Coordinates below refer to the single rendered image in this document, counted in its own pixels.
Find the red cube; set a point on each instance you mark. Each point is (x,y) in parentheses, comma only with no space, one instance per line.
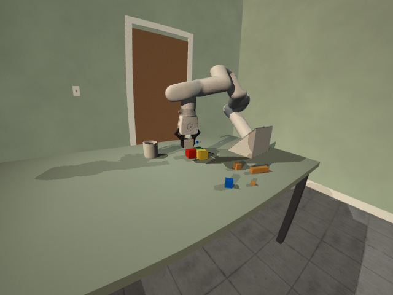
(191,153)

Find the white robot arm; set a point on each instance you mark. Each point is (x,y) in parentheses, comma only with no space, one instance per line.
(217,83)

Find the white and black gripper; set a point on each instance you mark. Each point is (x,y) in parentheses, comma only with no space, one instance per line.
(187,125)

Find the grey mug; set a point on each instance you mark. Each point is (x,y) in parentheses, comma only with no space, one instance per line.
(150,151)

